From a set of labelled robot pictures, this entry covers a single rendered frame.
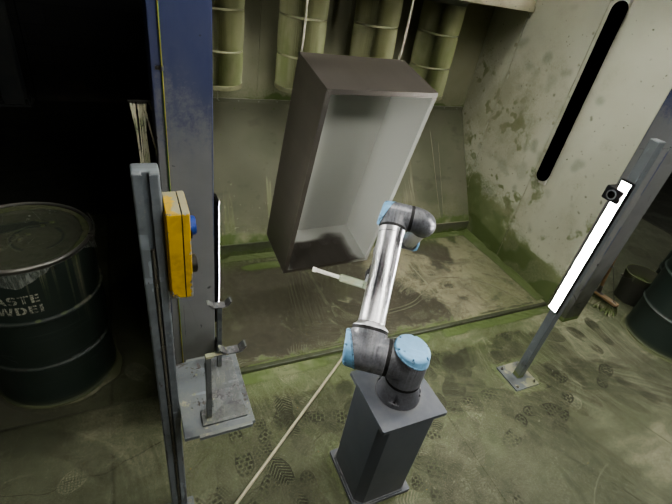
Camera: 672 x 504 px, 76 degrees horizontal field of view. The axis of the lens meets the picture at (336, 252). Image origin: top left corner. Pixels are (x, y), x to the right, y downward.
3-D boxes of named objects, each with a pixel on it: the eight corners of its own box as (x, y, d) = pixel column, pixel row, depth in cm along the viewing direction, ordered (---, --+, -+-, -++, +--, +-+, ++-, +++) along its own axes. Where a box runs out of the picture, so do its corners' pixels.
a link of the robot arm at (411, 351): (421, 395, 168) (434, 366, 158) (378, 384, 169) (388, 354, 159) (422, 366, 181) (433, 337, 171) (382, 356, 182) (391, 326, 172)
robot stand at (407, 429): (409, 490, 211) (447, 412, 175) (353, 512, 199) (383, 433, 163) (380, 436, 233) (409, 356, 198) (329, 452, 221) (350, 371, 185)
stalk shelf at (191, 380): (173, 366, 157) (173, 364, 156) (234, 354, 166) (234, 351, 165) (184, 442, 134) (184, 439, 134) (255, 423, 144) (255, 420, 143)
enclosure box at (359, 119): (266, 233, 283) (298, 51, 200) (346, 224, 309) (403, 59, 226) (283, 273, 263) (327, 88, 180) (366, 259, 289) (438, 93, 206)
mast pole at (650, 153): (511, 374, 286) (650, 138, 194) (517, 372, 288) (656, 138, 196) (516, 380, 282) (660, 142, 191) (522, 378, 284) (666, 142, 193)
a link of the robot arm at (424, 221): (443, 209, 184) (419, 235, 251) (415, 203, 185) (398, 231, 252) (438, 235, 183) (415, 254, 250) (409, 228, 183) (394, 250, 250)
